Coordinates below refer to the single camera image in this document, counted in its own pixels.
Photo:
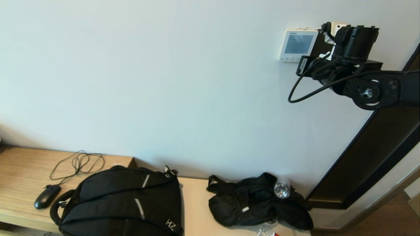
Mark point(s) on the clear plastic water bottle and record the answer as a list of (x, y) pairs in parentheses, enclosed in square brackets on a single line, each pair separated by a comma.
[(282, 190)]

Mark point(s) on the crumpled black fabric bag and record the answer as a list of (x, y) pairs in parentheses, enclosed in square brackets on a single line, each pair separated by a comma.
[(249, 206)]

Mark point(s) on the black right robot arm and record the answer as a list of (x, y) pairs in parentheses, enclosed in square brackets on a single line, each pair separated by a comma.
[(377, 88)]

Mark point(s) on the crumpled clear plastic wrapper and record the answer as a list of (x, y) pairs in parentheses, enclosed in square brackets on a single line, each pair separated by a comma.
[(265, 231)]

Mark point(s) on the dark brown wall switch plate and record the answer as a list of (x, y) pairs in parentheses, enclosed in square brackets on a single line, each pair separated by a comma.
[(317, 46)]

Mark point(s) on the dark brown door frame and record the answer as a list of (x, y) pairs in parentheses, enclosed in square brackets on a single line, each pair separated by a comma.
[(361, 170)]

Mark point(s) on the wooden desk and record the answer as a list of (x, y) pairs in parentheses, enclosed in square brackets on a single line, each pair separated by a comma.
[(23, 173)]

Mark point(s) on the black computer mouse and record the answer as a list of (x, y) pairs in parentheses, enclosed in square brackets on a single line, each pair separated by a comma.
[(47, 196)]

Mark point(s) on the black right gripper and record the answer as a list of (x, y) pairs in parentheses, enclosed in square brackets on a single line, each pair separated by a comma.
[(303, 65)]

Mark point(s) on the black backpack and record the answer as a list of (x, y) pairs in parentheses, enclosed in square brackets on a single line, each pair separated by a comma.
[(124, 203)]

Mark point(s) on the white wall thermostat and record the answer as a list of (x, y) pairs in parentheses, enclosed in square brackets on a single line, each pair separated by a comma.
[(292, 57)]

